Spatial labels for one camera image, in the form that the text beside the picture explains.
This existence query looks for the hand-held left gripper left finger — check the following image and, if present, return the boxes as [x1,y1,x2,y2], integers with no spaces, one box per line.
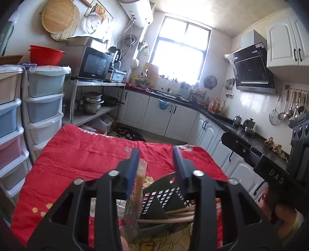
[26,148,140,251]

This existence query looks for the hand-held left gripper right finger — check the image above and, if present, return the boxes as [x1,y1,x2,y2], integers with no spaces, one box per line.
[172,146,284,251]

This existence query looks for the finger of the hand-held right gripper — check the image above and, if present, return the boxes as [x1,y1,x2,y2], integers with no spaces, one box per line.
[221,131,263,167]

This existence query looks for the chopstick pair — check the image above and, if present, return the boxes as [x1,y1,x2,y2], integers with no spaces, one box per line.
[123,147,148,244]

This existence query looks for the dark green utensil holder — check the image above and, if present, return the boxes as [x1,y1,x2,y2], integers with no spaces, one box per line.
[124,175,197,244]

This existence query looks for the group of bamboo chopsticks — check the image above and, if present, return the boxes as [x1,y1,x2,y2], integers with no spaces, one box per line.
[136,205,196,224]

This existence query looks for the row of hanging steel utensils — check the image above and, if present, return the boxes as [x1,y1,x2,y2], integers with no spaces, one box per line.
[278,84,309,128]

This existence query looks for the person's right hand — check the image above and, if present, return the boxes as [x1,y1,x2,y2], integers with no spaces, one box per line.
[258,187,298,232]

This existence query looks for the ginger roots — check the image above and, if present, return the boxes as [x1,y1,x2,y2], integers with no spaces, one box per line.
[265,137,289,160]

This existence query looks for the dark patterned floor mat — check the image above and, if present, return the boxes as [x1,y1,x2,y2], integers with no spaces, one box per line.
[113,127,146,143]

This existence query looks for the black kitchen countertop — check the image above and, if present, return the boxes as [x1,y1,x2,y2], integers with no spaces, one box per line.
[126,86,290,169]

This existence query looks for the steel mesh strainer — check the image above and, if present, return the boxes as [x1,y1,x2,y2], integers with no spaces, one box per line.
[269,88,283,126]

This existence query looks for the red patterned container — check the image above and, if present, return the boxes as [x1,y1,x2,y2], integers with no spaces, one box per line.
[208,98,222,113]

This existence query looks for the clear storage container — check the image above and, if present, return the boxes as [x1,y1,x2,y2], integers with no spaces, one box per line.
[90,114,114,134]

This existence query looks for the red floral blanket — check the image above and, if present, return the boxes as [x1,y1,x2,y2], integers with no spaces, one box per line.
[10,124,228,251]

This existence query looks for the blue hanging basket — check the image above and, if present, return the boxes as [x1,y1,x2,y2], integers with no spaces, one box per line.
[158,98,171,110]

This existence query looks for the black frying pan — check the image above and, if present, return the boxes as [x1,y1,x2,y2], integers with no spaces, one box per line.
[103,95,125,107]

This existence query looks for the small grey fan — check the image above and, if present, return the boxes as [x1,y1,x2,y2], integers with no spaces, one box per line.
[203,75,217,91]

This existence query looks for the stacked steel pots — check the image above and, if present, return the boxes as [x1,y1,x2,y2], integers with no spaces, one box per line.
[81,92,105,114]

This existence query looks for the black range hood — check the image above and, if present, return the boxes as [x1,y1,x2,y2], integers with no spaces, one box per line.
[226,30,278,94]

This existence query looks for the countertop knife rack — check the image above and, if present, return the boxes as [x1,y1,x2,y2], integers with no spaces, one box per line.
[180,82,192,97]

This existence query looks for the metal shelf rack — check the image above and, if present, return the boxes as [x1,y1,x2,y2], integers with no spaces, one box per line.
[64,77,127,136]

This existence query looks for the blue plastic container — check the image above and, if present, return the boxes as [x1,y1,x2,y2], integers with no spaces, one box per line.
[111,69,127,82]

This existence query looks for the wooden cutting board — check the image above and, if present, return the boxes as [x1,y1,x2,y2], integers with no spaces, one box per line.
[144,62,158,86]

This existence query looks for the light blue plastic drawer tower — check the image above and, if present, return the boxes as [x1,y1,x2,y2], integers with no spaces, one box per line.
[23,66,71,155]

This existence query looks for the blender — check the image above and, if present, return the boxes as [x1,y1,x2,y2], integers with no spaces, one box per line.
[109,46,122,70]

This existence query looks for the black microwave oven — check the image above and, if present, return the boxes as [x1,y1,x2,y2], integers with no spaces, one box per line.
[60,46,114,82]

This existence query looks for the white upper cabinet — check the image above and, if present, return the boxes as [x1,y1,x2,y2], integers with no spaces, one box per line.
[266,14,309,68]

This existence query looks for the kitchen window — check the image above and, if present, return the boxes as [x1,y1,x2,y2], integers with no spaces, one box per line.
[148,14,213,85]

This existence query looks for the pastel plastic drawer tower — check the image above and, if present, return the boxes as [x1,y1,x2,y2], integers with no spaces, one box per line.
[0,65,31,198]

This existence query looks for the grey box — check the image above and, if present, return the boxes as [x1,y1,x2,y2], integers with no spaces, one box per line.
[66,36,105,47]

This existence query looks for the red plastic basin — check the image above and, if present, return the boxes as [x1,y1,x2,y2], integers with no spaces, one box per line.
[28,45,65,66]

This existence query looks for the white colander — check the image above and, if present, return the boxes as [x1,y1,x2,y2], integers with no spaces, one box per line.
[82,12,102,34]

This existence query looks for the white water heater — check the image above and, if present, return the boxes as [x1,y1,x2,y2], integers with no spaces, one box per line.
[118,0,154,28]

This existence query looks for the wicker basket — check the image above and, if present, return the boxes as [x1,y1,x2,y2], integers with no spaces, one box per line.
[0,55,23,65]

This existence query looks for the round bamboo sieve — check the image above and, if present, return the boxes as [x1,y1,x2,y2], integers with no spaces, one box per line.
[42,0,81,42]

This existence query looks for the coiled grey hose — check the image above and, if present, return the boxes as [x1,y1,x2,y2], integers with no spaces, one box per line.
[117,17,139,49]

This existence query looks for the wall poster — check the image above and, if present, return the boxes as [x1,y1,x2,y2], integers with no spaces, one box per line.
[83,0,114,22]

